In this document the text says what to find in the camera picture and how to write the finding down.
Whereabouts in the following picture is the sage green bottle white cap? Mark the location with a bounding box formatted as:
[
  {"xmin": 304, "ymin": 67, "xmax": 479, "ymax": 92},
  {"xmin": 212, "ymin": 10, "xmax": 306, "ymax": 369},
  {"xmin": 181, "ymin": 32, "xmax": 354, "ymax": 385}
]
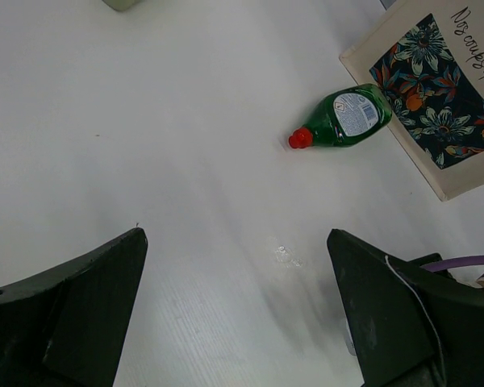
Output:
[{"xmin": 102, "ymin": 0, "xmax": 140, "ymax": 12}]

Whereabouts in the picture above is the green dish soap bottle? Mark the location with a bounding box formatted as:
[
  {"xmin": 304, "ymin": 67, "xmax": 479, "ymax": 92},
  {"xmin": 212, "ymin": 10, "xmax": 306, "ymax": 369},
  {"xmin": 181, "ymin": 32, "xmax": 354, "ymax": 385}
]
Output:
[{"xmin": 288, "ymin": 84, "xmax": 393, "ymax": 149}]

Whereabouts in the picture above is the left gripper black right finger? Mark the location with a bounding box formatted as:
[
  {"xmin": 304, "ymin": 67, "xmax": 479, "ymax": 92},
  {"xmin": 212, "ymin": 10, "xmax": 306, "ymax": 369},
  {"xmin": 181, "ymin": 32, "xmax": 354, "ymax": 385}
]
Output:
[{"xmin": 327, "ymin": 229, "xmax": 484, "ymax": 386}]

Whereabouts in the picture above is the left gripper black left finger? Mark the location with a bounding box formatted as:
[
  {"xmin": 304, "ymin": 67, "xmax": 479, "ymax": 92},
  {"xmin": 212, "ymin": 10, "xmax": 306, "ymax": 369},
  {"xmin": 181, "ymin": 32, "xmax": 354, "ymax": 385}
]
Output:
[{"xmin": 0, "ymin": 227, "xmax": 148, "ymax": 386}]

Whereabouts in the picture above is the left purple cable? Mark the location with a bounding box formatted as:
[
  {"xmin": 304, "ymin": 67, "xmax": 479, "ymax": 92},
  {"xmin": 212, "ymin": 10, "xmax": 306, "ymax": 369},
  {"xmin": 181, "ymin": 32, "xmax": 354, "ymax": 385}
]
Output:
[{"xmin": 422, "ymin": 254, "xmax": 484, "ymax": 272}]

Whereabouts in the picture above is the beige canvas tote bag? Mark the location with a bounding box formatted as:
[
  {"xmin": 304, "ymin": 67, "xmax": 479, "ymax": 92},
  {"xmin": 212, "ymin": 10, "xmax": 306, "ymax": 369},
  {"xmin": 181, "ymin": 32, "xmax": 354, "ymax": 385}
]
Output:
[{"xmin": 340, "ymin": 1, "xmax": 484, "ymax": 201}]

